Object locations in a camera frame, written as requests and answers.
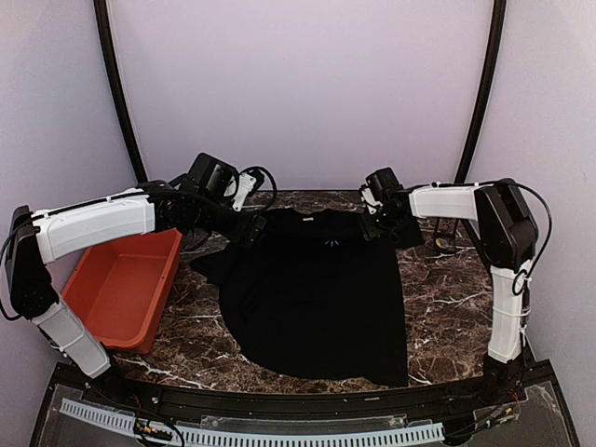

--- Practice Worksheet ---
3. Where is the black t-shirt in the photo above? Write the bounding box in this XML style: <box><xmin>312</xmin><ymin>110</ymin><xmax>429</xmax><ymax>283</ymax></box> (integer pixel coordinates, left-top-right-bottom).
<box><xmin>190</xmin><ymin>209</ymin><xmax>424</xmax><ymax>387</ymax></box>

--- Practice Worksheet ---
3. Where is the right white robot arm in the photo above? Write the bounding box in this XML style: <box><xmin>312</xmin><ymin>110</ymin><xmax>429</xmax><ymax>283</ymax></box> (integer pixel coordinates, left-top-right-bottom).
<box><xmin>359</xmin><ymin>168</ymin><xmax>549</xmax><ymax>364</ymax></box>

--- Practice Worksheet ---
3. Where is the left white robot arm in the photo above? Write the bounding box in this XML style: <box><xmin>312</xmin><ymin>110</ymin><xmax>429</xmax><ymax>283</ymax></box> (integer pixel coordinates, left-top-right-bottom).
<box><xmin>1</xmin><ymin>153</ymin><xmax>274</xmax><ymax>406</ymax></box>

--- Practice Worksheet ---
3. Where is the black display stand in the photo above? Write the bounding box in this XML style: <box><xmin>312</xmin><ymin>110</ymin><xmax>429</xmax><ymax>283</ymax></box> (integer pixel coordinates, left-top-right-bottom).
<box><xmin>432</xmin><ymin>218</ymin><xmax>459</xmax><ymax>255</ymax></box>

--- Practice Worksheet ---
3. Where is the orange plastic bin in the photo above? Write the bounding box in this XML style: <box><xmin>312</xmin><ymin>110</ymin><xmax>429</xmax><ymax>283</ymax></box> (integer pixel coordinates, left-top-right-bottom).
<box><xmin>62</xmin><ymin>229</ymin><xmax>183</xmax><ymax>354</ymax></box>

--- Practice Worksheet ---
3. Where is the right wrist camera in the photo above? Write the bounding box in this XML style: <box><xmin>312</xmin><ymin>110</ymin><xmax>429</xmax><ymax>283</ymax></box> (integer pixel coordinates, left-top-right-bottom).
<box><xmin>359</xmin><ymin>184</ymin><xmax>386</xmax><ymax>215</ymax></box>

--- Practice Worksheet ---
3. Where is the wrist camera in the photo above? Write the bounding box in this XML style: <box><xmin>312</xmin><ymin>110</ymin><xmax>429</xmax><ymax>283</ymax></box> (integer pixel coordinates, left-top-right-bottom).
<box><xmin>359</xmin><ymin>184</ymin><xmax>386</xmax><ymax>215</ymax></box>
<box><xmin>225</xmin><ymin>168</ymin><xmax>264</xmax><ymax>211</ymax></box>

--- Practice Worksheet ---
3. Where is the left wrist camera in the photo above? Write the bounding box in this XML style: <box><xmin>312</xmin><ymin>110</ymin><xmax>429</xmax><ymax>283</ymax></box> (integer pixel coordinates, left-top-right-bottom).
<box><xmin>225</xmin><ymin>168</ymin><xmax>264</xmax><ymax>211</ymax></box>

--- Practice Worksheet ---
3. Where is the right black frame post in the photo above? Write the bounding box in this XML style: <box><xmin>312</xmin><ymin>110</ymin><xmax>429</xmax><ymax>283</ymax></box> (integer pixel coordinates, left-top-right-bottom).
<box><xmin>454</xmin><ymin>0</ymin><xmax>507</xmax><ymax>183</ymax></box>

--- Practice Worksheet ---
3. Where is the black frame post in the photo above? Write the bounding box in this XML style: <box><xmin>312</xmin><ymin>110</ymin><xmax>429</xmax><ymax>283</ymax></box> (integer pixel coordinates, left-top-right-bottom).
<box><xmin>454</xmin><ymin>0</ymin><xmax>507</xmax><ymax>183</ymax></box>
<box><xmin>93</xmin><ymin>0</ymin><xmax>148</xmax><ymax>183</ymax></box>

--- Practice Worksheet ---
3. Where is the black front rail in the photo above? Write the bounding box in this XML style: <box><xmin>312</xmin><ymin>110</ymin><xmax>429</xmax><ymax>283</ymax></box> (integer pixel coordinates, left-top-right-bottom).
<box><xmin>50</xmin><ymin>362</ymin><xmax>555</xmax><ymax>425</ymax></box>

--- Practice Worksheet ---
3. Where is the white slotted cable duct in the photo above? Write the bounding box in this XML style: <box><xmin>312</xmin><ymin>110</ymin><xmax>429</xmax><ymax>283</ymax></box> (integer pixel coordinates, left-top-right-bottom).
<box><xmin>60</xmin><ymin>398</ymin><xmax>444</xmax><ymax>446</ymax></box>

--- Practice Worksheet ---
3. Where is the left black frame post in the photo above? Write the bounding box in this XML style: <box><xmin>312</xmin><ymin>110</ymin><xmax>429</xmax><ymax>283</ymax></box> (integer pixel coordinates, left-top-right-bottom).
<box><xmin>93</xmin><ymin>0</ymin><xmax>148</xmax><ymax>183</ymax></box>

